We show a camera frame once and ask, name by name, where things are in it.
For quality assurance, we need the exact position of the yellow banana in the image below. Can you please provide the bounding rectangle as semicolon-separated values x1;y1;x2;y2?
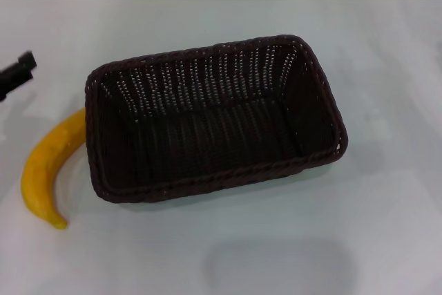
20;107;87;230

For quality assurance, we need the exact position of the black woven plastic basket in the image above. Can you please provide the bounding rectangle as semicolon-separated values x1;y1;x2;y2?
84;34;349;204

